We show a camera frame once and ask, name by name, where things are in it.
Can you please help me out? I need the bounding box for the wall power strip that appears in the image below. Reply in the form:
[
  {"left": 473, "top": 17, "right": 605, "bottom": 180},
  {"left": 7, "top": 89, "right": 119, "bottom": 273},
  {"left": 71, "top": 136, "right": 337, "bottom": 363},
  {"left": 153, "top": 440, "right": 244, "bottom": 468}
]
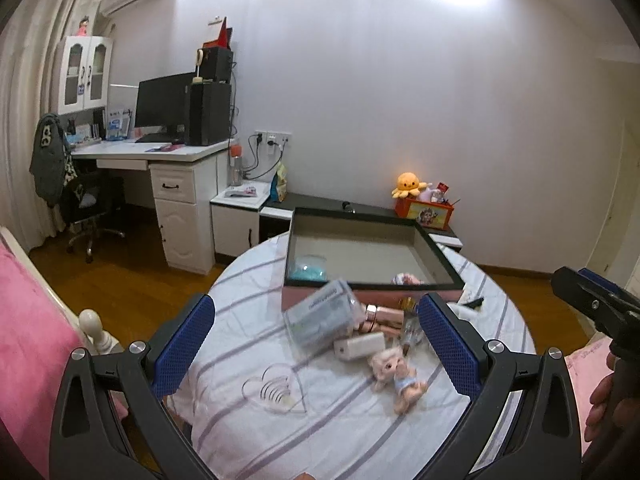
[{"left": 255, "top": 130, "right": 292, "bottom": 148}]

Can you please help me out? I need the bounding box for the pink box with black rim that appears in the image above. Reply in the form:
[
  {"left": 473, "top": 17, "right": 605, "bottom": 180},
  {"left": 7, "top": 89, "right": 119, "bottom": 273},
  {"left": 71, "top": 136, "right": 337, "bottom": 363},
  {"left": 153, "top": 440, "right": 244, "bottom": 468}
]
[{"left": 281, "top": 208, "right": 464, "bottom": 310}]

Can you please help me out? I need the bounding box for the pink blanket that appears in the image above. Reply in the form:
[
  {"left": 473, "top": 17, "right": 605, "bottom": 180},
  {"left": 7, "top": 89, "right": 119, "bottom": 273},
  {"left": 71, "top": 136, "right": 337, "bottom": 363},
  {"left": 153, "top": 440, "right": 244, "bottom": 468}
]
[{"left": 1, "top": 243, "right": 98, "bottom": 479}]

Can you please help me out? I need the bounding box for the black computer tower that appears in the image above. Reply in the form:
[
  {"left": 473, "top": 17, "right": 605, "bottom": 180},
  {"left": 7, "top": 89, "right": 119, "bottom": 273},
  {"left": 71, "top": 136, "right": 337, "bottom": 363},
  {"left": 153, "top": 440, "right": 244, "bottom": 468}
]
[{"left": 184, "top": 80, "right": 231, "bottom": 146}]

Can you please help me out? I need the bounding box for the small pink-haired doll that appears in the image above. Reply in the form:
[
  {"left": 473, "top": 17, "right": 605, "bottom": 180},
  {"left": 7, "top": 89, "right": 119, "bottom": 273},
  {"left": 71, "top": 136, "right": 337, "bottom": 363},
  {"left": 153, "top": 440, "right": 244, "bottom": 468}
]
[{"left": 369, "top": 347, "right": 428, "bottom": 415}]

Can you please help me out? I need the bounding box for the white plastic figure toy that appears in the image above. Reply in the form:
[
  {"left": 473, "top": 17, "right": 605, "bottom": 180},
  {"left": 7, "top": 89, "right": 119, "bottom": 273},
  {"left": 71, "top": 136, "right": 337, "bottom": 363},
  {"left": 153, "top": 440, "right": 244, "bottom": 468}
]
[{"left": 448, "top": 302, "right": 478, "bottom": 322}]

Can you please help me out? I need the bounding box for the white wall cabinet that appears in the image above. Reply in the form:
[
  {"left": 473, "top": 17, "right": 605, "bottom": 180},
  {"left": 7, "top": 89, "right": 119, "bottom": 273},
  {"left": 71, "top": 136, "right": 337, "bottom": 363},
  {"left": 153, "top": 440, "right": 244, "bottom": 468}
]
[{"left": 50, "top": 36, "right": 113, "bottom": 115}]

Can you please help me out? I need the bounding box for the black speaker box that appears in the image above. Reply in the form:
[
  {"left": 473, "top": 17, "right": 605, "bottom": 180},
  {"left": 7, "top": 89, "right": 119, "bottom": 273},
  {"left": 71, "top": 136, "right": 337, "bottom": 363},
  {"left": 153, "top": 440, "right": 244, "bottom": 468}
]
[{"left": 198, "top": 47, "right": 233, "bottom": 82}]

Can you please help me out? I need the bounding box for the striped white quilt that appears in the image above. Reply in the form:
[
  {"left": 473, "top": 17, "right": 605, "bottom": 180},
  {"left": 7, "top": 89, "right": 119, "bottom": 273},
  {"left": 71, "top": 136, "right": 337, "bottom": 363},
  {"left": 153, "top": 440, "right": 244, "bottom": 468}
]
[{"left": 167, "top": 231, "right": 537, "bottom": 480}]

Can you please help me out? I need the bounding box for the clear plastic pack of items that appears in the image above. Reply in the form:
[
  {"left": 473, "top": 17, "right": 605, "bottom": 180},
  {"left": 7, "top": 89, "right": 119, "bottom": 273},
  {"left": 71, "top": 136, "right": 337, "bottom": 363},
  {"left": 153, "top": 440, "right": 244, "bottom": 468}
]
[{"left": 283, "top": 280, "right": 367, "bottom": 349}]

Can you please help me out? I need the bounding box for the white bed post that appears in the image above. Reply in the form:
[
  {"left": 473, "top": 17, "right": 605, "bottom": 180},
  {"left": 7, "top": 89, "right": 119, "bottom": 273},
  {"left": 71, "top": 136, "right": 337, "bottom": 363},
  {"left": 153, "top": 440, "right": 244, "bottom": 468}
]
[{"left": 78, "top": 309, "right": 124, "bottom": 356}]

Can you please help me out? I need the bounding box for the red cartoon storage box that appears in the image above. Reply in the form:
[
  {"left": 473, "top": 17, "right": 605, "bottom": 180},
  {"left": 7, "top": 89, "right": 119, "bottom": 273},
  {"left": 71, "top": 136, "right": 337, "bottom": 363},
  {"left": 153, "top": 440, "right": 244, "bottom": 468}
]
[{"left": 395, "top": 198, "right": 454, "bottom": 231}]

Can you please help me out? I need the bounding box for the clear glass bulb bottle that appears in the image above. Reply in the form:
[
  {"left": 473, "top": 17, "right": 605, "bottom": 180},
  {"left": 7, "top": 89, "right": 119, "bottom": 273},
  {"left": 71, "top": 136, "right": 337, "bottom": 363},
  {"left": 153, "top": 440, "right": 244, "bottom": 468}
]
[{"left": 400, "top": 315, "right": 425, "bottom": 356}]

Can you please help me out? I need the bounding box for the white desk with drawers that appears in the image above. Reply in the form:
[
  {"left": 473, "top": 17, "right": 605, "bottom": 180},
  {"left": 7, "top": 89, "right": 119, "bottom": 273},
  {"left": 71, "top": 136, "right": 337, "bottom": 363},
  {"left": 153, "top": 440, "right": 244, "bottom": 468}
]
[{"left": 73, "top": 140, "right": 229, "bottom": 274}]

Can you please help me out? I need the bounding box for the orange octopus plush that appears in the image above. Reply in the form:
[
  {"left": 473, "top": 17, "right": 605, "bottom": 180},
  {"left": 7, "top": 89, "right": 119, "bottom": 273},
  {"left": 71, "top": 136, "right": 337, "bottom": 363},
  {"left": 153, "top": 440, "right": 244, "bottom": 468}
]
[{"left": 392, "top": 172, "right": 428, "bottom": 200}]

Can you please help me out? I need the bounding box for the white bedside cabinet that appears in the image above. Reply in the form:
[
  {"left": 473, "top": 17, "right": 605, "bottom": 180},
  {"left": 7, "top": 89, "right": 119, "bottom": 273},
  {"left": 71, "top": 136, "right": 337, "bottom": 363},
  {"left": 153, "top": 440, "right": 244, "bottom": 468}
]
[{"left": 209, "top": 181, "right": 270, "bottom": 258}]

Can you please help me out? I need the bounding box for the pink block toy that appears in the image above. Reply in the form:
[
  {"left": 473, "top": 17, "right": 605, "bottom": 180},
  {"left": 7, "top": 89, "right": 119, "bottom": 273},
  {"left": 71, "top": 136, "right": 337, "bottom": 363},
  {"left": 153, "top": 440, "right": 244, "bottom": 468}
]
[{"left": 393, "top": 273, "right": 423, "bottom": 286}]

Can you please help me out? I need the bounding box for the white power adapter block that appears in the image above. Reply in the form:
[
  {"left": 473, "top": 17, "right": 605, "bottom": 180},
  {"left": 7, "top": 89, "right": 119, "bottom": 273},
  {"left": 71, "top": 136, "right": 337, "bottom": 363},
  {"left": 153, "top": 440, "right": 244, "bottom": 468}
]
[{"left": 333, "top": 332, "right": 385, "bottom": 361}]

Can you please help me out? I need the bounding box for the black computer monitor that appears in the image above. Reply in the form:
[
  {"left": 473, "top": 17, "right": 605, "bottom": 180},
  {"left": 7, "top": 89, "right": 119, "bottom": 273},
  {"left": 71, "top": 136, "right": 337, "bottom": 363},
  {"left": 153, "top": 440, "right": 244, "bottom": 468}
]
[{"left": 134, "top": 73, "right": 194, "bottom": 144}]

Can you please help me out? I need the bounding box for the person's right hand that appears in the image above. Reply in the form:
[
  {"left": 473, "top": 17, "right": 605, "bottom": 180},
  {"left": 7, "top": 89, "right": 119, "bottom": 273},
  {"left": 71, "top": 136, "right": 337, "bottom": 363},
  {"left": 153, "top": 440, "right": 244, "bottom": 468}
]
[{"left": 584, "top": 352, "right": 627, "bottom": 442}]

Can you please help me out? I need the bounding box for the beige curtain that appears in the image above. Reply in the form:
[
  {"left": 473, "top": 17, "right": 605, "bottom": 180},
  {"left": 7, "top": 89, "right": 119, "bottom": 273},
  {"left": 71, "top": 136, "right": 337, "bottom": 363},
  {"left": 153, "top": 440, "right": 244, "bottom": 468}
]
[{"left": 1, "top": 0, "right": 101, "bottom": 250}]

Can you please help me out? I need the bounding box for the red folder on speaker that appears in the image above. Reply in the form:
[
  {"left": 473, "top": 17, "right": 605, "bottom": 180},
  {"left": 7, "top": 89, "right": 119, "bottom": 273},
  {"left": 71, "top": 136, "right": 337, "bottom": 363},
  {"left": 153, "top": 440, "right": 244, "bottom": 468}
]
[{"left": 202, "top": 16, "right": 233, "bottom": 49}]

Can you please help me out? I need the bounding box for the clear heart-shaped lid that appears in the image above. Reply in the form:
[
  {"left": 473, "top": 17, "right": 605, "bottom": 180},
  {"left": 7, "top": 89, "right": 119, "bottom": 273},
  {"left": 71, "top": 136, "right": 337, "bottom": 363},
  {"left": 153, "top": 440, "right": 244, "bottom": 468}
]
[{"left": 241, "top": 364, "right": 307, "bottom": 415}]

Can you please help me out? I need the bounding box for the grey jacket on chair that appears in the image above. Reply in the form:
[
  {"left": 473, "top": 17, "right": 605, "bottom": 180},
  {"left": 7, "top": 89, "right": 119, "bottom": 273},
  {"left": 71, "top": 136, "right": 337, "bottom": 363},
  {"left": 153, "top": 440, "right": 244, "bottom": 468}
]
[{"left": 29, "top": 113, "right": 78, "bottom": 208}]

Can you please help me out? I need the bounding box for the rose gold metallic cylinder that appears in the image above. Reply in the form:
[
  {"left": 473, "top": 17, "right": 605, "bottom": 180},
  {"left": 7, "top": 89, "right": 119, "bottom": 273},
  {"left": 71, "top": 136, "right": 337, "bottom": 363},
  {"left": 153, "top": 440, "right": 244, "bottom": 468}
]
[{"left": 356, "top": 304, "right": 405, "bottom": 338}]

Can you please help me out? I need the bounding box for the orange-capped water bottle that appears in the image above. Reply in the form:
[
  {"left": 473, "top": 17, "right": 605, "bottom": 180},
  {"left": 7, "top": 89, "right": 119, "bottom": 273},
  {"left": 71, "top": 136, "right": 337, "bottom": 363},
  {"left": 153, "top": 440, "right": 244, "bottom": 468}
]
[{"left": 229, "top": 143, "right": 243, "bottom": 186}]

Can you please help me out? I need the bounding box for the black office chair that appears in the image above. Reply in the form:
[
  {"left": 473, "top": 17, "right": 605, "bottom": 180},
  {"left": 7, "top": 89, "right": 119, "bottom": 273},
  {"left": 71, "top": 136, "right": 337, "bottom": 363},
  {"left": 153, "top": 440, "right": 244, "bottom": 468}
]
[{"left": 58, "top": 171, "right": 126, "bottom": 263}]

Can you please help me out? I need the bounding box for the blue heart-shaped clear dish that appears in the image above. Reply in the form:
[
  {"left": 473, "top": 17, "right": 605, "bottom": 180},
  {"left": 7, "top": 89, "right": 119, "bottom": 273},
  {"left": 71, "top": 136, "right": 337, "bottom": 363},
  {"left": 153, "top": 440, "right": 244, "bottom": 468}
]
[{"left": 288, "top": 255, "right": 326, "bottom": 282}]

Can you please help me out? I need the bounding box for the blue yellow snack bag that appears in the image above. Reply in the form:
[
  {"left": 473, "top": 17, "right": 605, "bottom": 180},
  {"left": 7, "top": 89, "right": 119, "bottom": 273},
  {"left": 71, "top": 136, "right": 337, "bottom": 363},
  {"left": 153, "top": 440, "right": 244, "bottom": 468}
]
[{"left": 269, "top": 162, "right": 288, "bottom": 203}]

